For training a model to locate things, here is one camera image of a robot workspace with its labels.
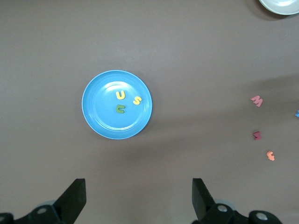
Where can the beige plate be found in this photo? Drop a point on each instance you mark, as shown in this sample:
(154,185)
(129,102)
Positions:
(280,5)

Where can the yellow foam letter s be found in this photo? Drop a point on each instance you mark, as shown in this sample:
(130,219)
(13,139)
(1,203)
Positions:
(137,100)

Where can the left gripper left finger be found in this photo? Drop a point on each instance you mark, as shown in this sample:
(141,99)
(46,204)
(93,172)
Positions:
(67,207)

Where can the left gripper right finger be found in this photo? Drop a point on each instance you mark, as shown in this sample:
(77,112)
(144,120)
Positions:
(205,210)

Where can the pink foam letter W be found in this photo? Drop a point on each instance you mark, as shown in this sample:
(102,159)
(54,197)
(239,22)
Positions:
(258,102)

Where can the orange foam digit three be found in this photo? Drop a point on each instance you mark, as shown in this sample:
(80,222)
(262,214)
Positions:
(271,156)

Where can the blue foam plus sign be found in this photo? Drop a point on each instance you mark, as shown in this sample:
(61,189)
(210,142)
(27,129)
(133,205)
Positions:
(297,114)

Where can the yellow foam letter u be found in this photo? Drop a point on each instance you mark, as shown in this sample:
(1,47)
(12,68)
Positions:
(120,98)

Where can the green foam letter u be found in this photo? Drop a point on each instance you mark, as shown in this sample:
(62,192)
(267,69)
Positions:
(118,109)

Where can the dark red foam letter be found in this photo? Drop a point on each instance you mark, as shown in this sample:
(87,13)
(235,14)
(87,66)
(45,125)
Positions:
(257,136)

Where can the blue plate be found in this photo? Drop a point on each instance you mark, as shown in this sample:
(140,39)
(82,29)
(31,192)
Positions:
(105,121)

